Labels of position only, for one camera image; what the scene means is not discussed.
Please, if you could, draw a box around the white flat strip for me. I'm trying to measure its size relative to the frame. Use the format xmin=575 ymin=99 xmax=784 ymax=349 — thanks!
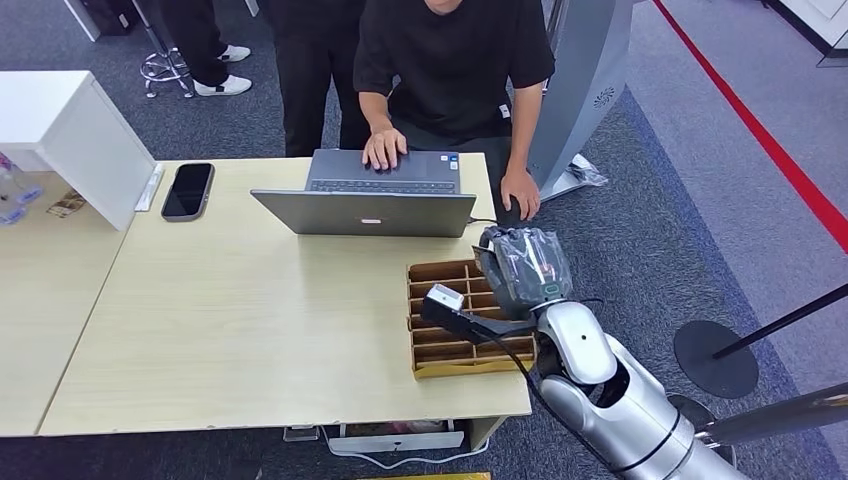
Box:
xmin=134 ymin=164 xmax=166 ymax=214

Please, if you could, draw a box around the white box under desk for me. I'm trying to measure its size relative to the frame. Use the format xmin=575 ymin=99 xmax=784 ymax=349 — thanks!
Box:
xmin=327 ymin=419 xmax=466 ymax=456

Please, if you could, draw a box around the crumpled clear plastic bag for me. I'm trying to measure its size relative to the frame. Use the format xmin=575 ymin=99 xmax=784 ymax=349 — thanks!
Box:
xmin=566 ymin=152 xmax=610 ymax=189

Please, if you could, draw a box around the person's left hand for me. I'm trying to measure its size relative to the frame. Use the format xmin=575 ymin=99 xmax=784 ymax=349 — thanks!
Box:
xmin=499 ymin=168 xmax=543 ymax=223

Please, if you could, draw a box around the black smartphone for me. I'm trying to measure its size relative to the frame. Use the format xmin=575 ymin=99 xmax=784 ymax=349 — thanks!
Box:
xmin=160 ymin=162 xmax=217 ymax=223

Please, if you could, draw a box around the chrome stanchion with round base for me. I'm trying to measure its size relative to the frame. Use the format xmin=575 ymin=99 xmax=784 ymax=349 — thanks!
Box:
xmin=665 ymin=382 xmax=848 ymax=468

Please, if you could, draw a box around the seated person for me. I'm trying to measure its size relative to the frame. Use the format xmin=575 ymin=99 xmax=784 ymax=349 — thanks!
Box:
xmin=352 ymin=0 xmax=557 ymax=228

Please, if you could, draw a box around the white cable under desk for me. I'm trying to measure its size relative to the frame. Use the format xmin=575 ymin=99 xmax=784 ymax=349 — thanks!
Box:
xmin=317 ymin=427 xmax=492 ymax=472

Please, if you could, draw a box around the person with white shoes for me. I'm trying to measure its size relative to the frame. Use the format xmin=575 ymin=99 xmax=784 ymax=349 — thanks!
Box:
xmin=160 ymin=0 xmax=254 ymax=98

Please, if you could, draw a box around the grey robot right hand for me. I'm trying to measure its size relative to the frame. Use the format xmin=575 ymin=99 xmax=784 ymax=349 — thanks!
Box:
xmin=472 ymin=225 xmax=575 ymax=321

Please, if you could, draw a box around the small printed sticker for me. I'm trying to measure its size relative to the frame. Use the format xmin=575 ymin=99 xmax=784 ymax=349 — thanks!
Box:
xmin=45 ymin=190 xmax=88 ymax=220

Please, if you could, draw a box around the chrome stool base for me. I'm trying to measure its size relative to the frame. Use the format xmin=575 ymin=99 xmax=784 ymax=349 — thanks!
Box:
xmin=129 ymin=0 xmax=196 ymax=100

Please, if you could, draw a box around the person's right hand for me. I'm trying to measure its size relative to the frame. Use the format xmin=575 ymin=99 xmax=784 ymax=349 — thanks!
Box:
xmin=361 ymin=127 xmax=409 ymax=173

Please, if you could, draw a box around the white cabinet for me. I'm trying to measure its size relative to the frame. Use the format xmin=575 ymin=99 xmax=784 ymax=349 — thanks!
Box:
xmin=760 ymin=0 xmax=848 ymax=70

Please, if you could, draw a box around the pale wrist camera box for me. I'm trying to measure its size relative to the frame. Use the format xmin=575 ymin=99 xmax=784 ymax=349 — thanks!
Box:
xmin=427 ymin=283 xmax=467 ymax=313

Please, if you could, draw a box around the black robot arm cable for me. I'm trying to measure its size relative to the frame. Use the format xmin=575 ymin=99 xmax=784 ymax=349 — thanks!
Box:
xmin=482 ymin=329 xmax=627 ymax=476

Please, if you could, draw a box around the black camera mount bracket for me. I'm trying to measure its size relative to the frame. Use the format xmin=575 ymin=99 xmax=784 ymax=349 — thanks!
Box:
xmin=419 ymin=296 xmax=539 ymax=346

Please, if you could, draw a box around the clear water bottle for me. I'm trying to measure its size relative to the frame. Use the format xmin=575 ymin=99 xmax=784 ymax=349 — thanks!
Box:
xmin=0 ymin=152 xmax=45 ymax=227

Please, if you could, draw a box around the standing person in black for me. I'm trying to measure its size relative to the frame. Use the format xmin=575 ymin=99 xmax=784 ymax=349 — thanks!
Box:
xmin=256 ymin=0 xmax=374 ymax=159

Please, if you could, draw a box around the white desk shelf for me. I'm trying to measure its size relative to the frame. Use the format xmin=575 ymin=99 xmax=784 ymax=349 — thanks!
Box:
xmin=0 ymin=70 xmax=158 ymax=233

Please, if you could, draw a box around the cardboard divider box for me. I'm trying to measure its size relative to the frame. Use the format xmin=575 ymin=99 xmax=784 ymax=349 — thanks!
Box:
xmin=405 ymin=258 xmax=538 ymax=382

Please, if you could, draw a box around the grey laptop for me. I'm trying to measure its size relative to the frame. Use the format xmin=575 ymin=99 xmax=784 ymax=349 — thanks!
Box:
xmin=250 ymin=148 xmax=478 ymax=239

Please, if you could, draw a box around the black stanchion with round base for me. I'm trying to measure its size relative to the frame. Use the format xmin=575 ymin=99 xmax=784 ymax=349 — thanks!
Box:
xmin=672 ymin=282 xmax=848 ymax=401

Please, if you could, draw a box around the grey standing kiosk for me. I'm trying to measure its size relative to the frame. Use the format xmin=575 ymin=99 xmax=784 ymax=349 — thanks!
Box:
xmin=526 ymin=0 xmax=639 ymax=203

